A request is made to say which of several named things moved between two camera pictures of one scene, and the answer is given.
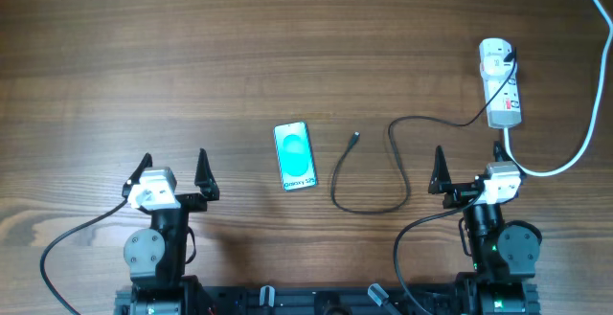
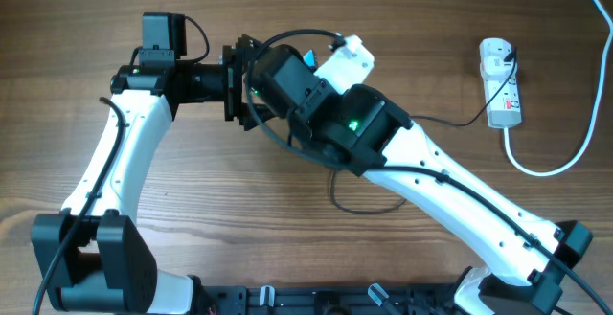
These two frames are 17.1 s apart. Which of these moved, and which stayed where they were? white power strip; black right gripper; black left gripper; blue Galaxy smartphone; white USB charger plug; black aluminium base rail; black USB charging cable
Moved: black right gripper; blue Galaxy smartphone; black left gripper
Stayed: white power strip; black USB charging cable; black aluminium base rail; white USB charger plug
